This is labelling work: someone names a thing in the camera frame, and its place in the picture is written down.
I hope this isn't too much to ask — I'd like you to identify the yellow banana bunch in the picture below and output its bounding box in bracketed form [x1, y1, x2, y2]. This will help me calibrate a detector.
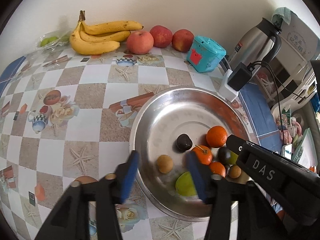
[69, 10, 143, 55]

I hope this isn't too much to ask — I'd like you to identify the calculator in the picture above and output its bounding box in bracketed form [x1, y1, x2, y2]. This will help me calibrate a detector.
[292, 128, 313, 168]

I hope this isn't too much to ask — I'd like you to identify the dark plum back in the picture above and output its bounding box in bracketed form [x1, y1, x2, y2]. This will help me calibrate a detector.
[224, 164, 231, 176]

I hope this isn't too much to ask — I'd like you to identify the dark plum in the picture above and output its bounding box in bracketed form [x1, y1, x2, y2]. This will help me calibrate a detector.
[224, 164, 231, 176]
[217, 146, 231, 164]
[176, 134, 193, 152]

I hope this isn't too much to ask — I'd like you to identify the red apple middle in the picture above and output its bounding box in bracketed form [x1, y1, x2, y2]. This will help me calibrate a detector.
[150, 25, 172, 48]

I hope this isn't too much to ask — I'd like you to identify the red apple right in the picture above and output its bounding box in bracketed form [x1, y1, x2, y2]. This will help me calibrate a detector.
[171, 29, 194, 53]

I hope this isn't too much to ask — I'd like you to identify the black charger cable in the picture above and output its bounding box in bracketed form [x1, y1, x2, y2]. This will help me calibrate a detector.
[247, 60, 308, 131]

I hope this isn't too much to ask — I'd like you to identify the teal plastic box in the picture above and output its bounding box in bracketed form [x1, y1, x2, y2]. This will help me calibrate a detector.
[187, 36, 226, 73]

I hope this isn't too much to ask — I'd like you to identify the large steel basin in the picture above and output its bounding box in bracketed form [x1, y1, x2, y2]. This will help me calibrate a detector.
[129, 86, 251, 222]

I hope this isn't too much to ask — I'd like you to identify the red apple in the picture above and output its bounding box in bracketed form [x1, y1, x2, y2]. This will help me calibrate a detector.
[171, 29, 194, 53]
[150, 25, 172, 48]

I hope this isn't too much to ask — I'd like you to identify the steel thermos jug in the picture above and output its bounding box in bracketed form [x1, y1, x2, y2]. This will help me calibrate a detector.
[228, 18, 281, 70]

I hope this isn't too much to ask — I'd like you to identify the black charger on white base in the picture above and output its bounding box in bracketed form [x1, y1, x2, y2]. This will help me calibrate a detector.
[219, 62, 254, 102]

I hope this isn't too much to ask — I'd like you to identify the dark plum front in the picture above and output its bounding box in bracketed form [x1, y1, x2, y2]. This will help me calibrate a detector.
[217, 146, 231, 164]

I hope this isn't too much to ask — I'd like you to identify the clear bag of green fruits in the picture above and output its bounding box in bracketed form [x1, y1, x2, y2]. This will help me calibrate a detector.
[36, 30, 71, 50]

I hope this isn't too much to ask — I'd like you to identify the orange tangerine with stem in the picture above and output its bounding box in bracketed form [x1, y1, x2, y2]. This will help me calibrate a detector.
[191, 145, 213, 165]

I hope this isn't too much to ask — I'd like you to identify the orange tangerine front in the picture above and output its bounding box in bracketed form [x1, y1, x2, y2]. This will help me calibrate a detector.
[206, 126, 228, 148]

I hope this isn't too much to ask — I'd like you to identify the pale pink apple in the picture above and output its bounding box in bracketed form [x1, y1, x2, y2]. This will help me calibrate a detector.
[126, 30, 154, 55]

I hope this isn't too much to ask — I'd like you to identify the small brown longan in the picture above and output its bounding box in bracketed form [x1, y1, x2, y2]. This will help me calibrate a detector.
[156, 154, 174, 174]
[228, 165, 242, 179]

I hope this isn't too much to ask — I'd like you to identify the large green fruit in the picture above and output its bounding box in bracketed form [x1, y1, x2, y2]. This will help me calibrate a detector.
[229, 151, 238, 165]

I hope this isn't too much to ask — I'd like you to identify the smartphone on stand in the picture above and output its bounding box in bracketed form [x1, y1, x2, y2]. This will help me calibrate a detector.
[280, 144, 292, 160]

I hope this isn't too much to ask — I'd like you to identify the small green fruit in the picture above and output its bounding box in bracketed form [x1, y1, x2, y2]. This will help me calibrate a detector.
[175, 171, 197, 197]

